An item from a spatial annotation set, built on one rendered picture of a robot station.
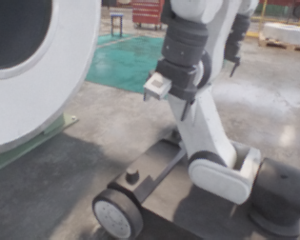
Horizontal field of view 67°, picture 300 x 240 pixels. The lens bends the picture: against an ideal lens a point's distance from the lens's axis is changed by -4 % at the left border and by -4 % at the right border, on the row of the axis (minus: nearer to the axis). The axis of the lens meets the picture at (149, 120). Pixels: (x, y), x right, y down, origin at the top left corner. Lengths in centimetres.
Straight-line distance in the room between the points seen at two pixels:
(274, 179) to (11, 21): 130
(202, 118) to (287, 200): 34
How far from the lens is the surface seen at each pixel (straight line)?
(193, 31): 48
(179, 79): 52
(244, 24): 91
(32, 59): 111
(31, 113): 116
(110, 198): 82
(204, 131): 77
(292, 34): 539
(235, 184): 77
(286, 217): 85
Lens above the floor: 80
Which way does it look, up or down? 29 degrees down
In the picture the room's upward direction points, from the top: 4 degrees clockwise
